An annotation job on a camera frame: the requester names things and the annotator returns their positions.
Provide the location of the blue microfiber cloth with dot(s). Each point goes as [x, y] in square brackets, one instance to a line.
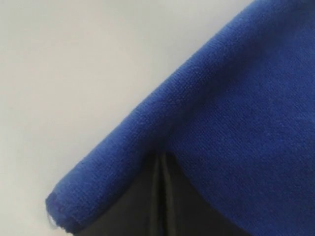
[239, 117]

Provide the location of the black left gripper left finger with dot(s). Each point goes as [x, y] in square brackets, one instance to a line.
[136, 212]

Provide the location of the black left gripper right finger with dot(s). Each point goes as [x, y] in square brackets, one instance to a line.
[186, 213]

